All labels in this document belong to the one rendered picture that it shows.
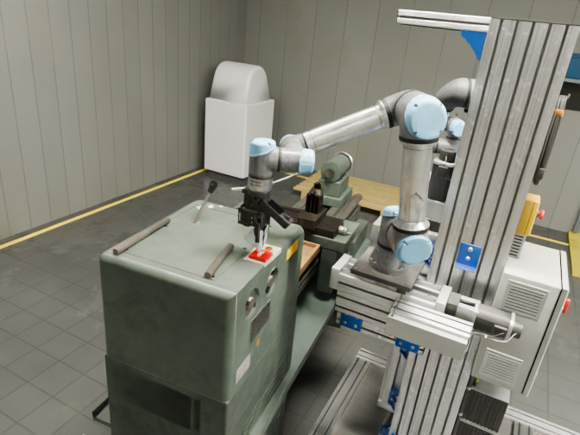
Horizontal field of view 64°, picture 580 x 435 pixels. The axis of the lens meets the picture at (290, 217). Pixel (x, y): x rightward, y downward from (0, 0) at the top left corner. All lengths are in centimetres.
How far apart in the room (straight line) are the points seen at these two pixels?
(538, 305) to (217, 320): 109
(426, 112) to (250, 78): 435
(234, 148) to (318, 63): 159
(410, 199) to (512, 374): 83
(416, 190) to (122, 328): 103
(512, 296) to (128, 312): 130
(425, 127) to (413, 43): 456
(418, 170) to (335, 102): 486
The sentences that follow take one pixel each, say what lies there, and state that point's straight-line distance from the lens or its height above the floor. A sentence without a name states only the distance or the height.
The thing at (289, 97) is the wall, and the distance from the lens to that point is 654.
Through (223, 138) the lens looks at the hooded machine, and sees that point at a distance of 580.
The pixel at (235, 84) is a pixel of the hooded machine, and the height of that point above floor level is 116.
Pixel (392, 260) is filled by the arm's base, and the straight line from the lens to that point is 170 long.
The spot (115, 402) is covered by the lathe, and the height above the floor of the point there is 66.
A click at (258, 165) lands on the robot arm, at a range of 136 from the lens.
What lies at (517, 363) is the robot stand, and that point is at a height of 89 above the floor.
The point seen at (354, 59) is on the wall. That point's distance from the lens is 614.
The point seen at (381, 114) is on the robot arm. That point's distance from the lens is 151.
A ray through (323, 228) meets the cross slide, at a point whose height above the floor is 97.
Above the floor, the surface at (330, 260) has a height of 81.
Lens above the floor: 198
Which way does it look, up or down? 24 degrees down
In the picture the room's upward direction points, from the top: 6 degrees clockwise
